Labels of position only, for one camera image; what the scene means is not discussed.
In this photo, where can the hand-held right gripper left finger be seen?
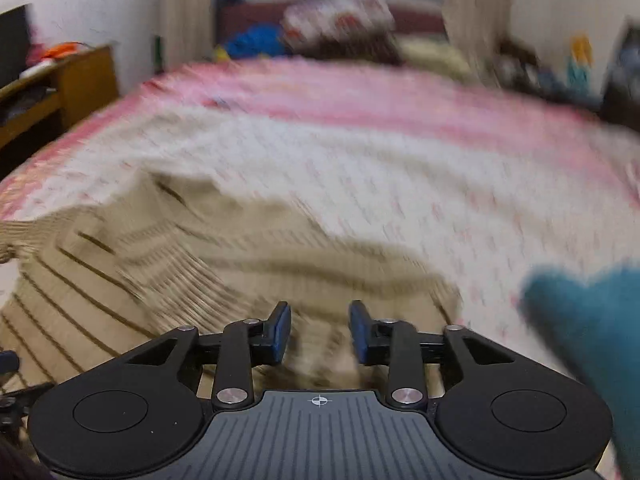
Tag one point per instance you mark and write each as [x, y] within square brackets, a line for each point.
[281, 332]

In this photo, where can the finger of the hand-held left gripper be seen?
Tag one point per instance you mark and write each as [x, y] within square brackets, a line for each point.
[20, 395]

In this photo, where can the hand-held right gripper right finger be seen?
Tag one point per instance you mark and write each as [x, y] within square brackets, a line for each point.
[357, 332]

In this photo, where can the beige striped knit sweater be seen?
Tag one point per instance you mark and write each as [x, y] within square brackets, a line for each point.
[100, 280]

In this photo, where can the pink floral bed sheet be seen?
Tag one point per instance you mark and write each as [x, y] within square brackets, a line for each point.
[375, 160]

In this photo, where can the teal cloth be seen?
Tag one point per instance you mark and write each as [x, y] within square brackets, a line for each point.
[590, 330]

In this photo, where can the brown blanket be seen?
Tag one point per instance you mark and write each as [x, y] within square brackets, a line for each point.
[360, 50]

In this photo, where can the cream blanket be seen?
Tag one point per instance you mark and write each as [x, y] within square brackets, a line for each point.
[435, 55]

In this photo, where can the blue cloth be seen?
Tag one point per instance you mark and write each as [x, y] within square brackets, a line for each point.
[255, 42]

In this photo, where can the cluttered nightstand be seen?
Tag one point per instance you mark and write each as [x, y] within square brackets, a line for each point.
[540, 75]

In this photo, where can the red floral pillow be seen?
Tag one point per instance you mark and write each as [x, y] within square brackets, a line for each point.
[335, 17]

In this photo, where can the wooden desk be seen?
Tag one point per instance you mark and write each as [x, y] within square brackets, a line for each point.
[85, 80]

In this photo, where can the maroon headboard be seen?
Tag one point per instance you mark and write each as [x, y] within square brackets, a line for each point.
[420, 17]

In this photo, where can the beige curtain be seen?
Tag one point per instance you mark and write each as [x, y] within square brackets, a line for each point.
[187, 15]
[475, 10]

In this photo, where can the orange item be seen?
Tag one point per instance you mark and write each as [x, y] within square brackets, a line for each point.
[62, 51]

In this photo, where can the black monitor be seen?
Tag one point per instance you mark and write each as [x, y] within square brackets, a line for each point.
[12, 45]

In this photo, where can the yellow and blue toy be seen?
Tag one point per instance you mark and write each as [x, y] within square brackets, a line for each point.
[580, 60]

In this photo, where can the dark wooden headboard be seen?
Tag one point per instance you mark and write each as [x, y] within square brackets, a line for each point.
[622, 75]

